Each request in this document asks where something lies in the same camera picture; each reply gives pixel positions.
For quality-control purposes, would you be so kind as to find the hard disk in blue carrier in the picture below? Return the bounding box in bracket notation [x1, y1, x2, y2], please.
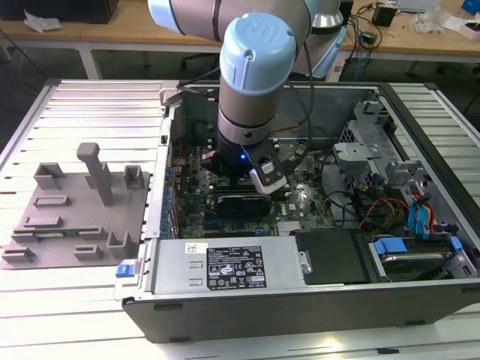
[369, 235, 463, 283]

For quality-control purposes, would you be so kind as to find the silver drive cage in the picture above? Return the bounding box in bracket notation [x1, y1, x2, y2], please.
[331, 99, 398, 196]

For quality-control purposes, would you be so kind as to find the crumpled white paper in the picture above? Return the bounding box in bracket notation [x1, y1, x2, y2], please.
[22, 9, 63, 33]

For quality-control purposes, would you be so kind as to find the wooden desk white frame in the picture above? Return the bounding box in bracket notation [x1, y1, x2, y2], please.
[0, 0, 480, 80]

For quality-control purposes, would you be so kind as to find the small black cube box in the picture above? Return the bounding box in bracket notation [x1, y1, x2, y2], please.
[372, 4, 398, 27]

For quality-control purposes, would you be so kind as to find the tall black box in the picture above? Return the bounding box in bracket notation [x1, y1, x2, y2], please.
[339, 0, 356, 27]

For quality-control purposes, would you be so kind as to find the silver chipset heatsink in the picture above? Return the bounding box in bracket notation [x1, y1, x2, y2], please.
[276, 220, 304, 236]

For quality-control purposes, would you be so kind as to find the grey parts rack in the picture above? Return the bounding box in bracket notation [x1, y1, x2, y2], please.
[0, 142, 153, 271]

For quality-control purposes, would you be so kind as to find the black round board component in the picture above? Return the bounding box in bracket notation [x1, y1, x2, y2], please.
[192, 121, 209, 146]

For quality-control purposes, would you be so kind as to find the black grey PC case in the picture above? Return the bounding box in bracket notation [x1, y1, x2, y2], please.
[121, 80, 480, 344]

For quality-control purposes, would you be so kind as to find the black plastic shroud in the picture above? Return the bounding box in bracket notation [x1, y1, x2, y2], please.
[292, 227, 374, 287]

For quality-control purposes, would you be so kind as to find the red yellow black wire bundle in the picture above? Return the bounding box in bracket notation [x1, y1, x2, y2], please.
[358, 198, 410, 230]

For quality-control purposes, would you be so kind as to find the green motherboard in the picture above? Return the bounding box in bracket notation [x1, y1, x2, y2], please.
[166, 140, 337, 239]

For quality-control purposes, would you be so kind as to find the green RAM stick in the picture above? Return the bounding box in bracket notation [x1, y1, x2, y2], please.
[32, 231, 82, 239]

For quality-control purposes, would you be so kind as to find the large black equipment box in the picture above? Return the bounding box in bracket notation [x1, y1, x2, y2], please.
[0, 0, 120, 23]

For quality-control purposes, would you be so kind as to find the blue cable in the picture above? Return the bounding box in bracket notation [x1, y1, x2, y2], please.
[352, 52, 364, 82]

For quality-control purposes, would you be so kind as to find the flat silver box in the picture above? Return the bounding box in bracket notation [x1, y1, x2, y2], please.
[396, 0, 440, 11]

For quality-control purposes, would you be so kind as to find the black graphics card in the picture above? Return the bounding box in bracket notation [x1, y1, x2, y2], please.
[214, 193, 274, 219]

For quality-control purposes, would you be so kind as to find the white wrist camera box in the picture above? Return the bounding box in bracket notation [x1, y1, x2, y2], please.
[247, 142, 290, 196]

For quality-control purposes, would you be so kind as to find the silver power supply unit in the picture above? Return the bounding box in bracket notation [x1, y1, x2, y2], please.
[149, 236, 307, 296]

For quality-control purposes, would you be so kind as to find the clear plastic bag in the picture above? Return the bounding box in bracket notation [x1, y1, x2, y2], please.
[408, 7, 451, 35]

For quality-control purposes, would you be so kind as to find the grey case latch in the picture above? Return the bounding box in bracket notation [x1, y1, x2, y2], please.
[159, 80, 182, 107]

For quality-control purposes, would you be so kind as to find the blue data wire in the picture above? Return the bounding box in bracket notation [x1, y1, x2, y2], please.
[407, 200, 436, 238]

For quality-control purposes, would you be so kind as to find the thick black wire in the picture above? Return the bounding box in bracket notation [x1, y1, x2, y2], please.
[325, 189, 363, 228]

